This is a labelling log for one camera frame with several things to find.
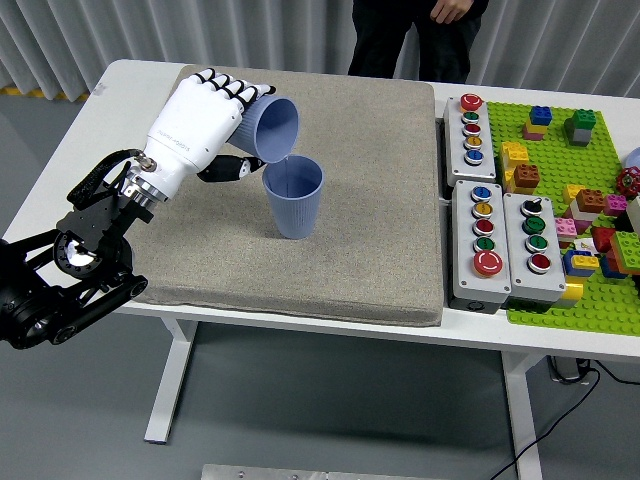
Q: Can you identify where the red valve handwheel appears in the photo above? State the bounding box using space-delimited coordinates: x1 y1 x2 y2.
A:
615 167 640 197

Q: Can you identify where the grey toy brick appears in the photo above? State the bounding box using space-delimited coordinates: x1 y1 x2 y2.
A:
564 119 591 148

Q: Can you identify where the green studded baseplate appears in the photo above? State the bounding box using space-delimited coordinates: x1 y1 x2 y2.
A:
485 101 640 336

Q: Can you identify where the brown toy brick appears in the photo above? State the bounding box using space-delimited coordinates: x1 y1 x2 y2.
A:
575 189 607 214
513 163 542 190

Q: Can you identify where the blue ribbed plastic cup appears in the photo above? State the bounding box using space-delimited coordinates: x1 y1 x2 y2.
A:
230 95 301 165
262 154 325 240

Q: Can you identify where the white toy brick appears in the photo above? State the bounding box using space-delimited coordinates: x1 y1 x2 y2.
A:
569 202 604 224

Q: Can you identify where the grey five-button control box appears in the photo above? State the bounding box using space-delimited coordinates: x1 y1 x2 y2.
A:
443 93 498 185

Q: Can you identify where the grey power strip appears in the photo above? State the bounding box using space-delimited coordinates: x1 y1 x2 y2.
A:
547 355 594 385

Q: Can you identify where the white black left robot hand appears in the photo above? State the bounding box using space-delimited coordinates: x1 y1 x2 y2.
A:
133 68 277 202

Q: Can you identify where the yellow black floor tape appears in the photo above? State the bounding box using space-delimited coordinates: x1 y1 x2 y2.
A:
0 84 94 101

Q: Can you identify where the person's hand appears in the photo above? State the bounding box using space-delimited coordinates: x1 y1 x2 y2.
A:
429 0 476 24

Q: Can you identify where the grey control box black knob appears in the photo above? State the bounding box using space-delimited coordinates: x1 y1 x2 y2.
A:
502 192 569 311

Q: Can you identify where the white box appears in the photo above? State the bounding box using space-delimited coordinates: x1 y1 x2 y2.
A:
624 195 640 236

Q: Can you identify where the white table leg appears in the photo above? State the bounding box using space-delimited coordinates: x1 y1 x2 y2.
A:
501 352 551 480
143 319 199 445

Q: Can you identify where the red toy brick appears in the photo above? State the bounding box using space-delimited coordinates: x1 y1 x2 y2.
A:
591 226 619 254

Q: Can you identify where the green toy brick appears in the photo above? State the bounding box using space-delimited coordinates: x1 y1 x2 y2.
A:
609 230 640 267
571 109 598 132

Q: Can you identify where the black floor cable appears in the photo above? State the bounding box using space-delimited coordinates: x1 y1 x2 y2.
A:
594 358 640 387
492 367 601 480

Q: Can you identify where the grey-brown cushion mat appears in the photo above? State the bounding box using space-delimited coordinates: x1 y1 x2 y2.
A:
130 64 446 327

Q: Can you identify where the grey five-button box black base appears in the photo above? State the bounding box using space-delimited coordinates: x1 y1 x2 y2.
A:
451 179 514 314

